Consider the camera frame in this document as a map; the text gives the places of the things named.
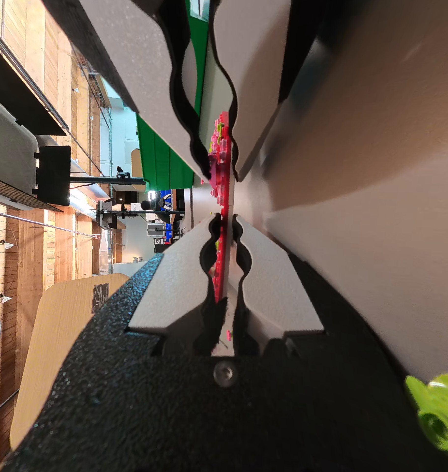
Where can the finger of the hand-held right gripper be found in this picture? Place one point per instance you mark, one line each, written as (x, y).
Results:
(257, 55)
(135, 55)

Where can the blue storage bins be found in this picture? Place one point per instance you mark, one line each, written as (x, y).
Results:
(165, 195)

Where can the black sticker on table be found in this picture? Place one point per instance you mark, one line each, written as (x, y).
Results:
(100, 298)

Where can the black monitor on arm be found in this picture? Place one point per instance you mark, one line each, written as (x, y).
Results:
(53, 176)

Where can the black ceiling panel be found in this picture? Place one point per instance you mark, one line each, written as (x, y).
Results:
(21, 96)

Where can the red toy baseplate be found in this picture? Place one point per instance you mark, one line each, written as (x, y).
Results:
(224, 184)

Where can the green plastic crate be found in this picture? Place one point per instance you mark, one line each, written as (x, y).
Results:
(165, 162)

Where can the black mounting pole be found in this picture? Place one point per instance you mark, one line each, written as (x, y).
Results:
(106, 180)

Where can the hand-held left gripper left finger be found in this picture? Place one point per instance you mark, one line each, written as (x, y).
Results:
(172, 291)

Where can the lime green lego leaf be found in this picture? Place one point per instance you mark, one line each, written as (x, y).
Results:
(438, 416)

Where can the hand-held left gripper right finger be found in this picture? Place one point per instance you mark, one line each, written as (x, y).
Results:
(279, 295)

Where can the light wooden table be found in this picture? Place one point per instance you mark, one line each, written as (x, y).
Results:
(54, 350)

